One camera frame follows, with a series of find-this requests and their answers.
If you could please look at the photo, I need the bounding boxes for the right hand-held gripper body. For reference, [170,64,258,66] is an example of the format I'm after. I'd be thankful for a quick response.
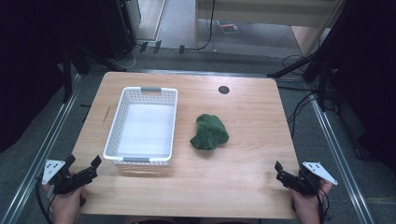
[284,161,339,197]

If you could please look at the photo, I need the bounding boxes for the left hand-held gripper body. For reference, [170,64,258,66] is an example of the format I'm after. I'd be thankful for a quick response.
[41,159,98,195]

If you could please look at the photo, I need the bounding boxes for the white plastic basket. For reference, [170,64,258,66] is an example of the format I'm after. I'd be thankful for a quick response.
[103,86,179,167]

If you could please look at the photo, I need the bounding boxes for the green cloth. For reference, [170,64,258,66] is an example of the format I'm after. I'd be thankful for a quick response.
[189,113,230,151]

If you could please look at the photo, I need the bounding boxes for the person's right hand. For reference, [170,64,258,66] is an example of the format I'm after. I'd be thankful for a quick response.
[290,180,333,224]

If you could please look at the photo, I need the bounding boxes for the person's left hand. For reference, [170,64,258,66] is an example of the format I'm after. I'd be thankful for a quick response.
[43,184,89,224]

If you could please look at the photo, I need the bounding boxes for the black metal stand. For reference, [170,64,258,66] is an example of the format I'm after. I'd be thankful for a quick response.
[266,0,359,112]
[61,43,125,105]

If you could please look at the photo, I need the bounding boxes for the dark curtain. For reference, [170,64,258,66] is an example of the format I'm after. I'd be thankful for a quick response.
[0,0,106,154]
[323,0,396,174]

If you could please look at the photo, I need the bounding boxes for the black cabinet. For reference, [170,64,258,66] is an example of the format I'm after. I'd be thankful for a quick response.
[98,0,143,61]

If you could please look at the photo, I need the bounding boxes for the book with red cover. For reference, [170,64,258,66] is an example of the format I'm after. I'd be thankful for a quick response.
[217,20,240,35]

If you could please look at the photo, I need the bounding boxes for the light wooden shelf unit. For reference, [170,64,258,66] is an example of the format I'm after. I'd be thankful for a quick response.
[193,0,347,58]

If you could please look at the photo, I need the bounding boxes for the metal floor rail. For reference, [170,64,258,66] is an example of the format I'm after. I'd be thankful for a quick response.
[0,74,82,224]
[309,94,376,224]

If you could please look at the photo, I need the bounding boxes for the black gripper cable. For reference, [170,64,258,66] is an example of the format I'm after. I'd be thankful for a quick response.
[35,175,55,224]
[317,186,332,224]

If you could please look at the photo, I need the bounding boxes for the black floor cables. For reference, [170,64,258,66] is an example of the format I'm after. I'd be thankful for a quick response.
[276,54,319,139]

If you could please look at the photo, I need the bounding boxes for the black hanging cable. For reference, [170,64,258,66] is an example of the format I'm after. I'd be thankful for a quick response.
[193,0,217,51]

